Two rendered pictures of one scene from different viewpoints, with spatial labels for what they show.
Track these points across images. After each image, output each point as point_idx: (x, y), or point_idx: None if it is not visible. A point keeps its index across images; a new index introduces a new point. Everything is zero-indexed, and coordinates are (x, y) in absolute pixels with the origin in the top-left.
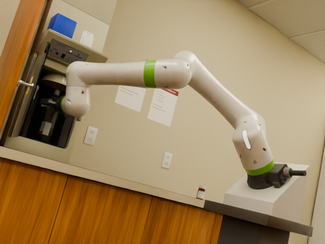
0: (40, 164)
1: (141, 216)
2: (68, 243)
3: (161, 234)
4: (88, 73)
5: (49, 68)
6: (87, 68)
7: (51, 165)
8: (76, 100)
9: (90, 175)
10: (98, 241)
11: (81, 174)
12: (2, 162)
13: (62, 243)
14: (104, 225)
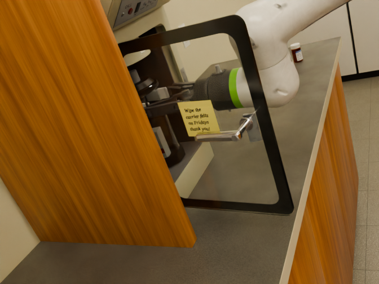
0: (303, 208)
1: (324, 136)
2: (322, 235)
3: (331, 133)
4: (298, 22)
5: None
6: (292, 12)
7: (305, 194)
8: (292, 83)
9: (314, 155)
10: (326, 202)
11: (313, 164)
12: None
13: (322, 242)
14: (322, 183)
